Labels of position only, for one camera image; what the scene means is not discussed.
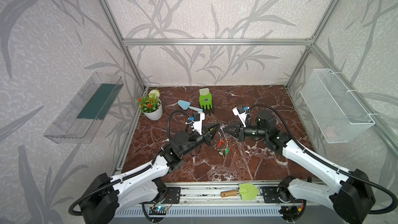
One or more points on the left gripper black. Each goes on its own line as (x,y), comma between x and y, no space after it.
(203,135)

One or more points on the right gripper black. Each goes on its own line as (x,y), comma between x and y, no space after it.
(238,132)

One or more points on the large metal key ring plate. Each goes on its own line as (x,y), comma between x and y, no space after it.
(222,150)

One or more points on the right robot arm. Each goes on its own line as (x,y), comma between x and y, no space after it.
(344,191)

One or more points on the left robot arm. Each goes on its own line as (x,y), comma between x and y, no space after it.
(109,195)

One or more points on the green black garden glove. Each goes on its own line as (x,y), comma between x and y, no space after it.
(205,100)

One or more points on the light blue toy trowel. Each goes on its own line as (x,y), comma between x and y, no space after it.
(187,105)

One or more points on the potted plant white pot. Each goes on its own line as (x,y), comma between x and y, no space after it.
(150,105)

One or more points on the green lit circuit board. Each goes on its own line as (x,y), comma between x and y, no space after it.
(159,210)

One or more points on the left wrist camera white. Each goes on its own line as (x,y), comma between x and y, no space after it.
(196,122)

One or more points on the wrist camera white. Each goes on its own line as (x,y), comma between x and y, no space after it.
(241,112)
(196,122)

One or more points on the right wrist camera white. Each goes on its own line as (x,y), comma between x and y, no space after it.
(241,112)

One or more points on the green toy shovel wooden handle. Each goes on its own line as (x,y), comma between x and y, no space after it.
(246,191)

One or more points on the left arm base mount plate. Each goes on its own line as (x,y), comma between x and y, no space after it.
(172,195)

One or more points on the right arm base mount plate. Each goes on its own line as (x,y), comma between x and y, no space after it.
(269,194)

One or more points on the white wire mesh basket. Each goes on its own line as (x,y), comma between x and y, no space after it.
(338,113)

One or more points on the clear acrylic wall shelf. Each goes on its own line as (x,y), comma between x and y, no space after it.
(81,119)

